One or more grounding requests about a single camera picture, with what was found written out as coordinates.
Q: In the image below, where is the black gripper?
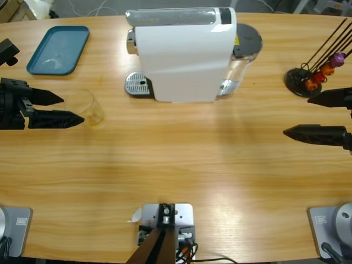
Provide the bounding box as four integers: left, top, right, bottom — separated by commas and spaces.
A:
283, 87, 352, 155
0, 78, 85, 130

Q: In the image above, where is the clear drinking glass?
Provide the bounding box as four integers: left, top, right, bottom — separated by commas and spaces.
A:
64, 89, 106, 130

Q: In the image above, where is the purple coffee capsule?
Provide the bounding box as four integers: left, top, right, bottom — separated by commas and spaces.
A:
329, 52, 346, 68

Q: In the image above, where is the silver coffee machine lever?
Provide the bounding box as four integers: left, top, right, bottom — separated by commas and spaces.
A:
125, 7, 218, 27

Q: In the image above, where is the red coffee capsule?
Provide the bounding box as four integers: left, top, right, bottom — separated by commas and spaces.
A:
312, 71, 327, 84

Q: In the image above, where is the white capsule coffee machine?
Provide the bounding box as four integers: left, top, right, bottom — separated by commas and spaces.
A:
126, 7, 238, 105

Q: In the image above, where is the black capsule holder with rods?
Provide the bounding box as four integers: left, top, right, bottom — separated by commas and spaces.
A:
284, 18, 352, 98

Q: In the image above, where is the teal plastic tray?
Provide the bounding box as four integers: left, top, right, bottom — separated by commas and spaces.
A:
26, 25, 91, 76

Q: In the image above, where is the metal drip tray grate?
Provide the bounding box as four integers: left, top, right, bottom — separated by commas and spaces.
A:
125, 71, 155, 99

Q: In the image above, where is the white plastic bag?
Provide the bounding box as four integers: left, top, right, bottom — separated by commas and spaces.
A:
24, 0, 55, 20

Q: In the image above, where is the brown cardboard box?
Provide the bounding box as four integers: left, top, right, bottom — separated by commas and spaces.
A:
0, 0, 38, 23

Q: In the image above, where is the white plastic furniture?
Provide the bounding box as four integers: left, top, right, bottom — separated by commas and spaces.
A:
291, 0, 352, 15

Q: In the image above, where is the clear water tank dark lid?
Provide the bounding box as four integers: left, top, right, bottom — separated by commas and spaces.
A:
219, 23, 263, 97

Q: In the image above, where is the white paper tab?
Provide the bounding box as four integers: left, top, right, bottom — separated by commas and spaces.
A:
126, 207, 142, 223

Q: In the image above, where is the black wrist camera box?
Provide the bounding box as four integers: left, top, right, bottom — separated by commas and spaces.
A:
0, 38, 20, 67

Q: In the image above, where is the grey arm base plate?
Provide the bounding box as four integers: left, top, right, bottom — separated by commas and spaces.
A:
0, 206, 33, 258
307, 202, 352, 259

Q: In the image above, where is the white floor cable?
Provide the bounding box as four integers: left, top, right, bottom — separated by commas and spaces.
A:
68, 0, 119, 17

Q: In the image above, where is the black base cable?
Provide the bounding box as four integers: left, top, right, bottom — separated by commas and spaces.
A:
0, 236, 13, 258
321, 241, 344, 264

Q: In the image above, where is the black cable with orange wires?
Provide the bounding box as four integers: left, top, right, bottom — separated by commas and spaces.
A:
175, 241, 234, 264

